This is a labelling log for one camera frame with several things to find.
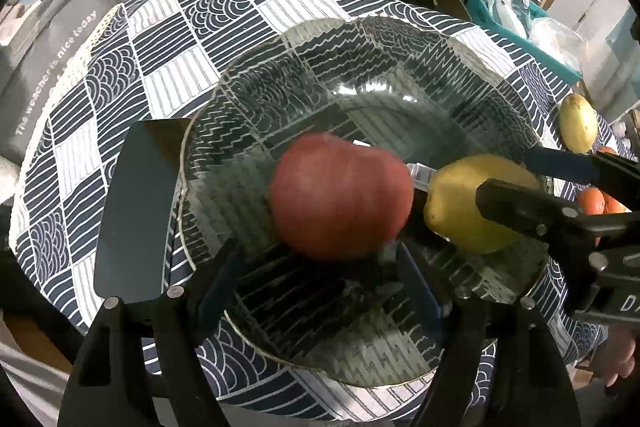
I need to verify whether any red apple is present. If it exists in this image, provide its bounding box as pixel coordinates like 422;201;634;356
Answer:
270;133;416;263

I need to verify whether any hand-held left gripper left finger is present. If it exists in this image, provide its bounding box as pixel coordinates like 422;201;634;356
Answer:
57;237;246;427

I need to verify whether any grey fabric bag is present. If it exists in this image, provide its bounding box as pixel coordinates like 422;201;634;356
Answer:
0;0;171;162

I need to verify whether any beige towel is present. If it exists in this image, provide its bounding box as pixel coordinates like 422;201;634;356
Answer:
0;2;38;48

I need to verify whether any white paper label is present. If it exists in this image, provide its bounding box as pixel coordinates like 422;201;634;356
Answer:
407;163;441;188

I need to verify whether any yellow-green mango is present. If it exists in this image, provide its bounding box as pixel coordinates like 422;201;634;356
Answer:
424;155;543;255

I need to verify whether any large orange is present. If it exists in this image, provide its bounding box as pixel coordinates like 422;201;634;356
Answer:
577;188;607;215

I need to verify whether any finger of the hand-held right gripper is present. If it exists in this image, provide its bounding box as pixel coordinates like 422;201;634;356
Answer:
475;178;640;253
522;149;640;202

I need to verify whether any black smartphone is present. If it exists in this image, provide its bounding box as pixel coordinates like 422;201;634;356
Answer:
94;118;193;303

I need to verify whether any navy white patterned tablecloth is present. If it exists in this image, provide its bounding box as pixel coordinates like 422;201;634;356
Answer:
10;0;626;423

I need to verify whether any ribbed glass plate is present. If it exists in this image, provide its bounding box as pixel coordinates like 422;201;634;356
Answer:
177;17;551;388

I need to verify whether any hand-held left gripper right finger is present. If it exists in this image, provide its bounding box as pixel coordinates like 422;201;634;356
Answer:
390;242;583;427

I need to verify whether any yellow pear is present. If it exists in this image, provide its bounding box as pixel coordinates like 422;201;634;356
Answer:
558;93;599;154

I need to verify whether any person's right hand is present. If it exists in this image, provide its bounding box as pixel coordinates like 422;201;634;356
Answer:
592;326;640;390

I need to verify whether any clear plastic bag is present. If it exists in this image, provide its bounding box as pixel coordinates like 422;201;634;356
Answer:
530;18;586;75

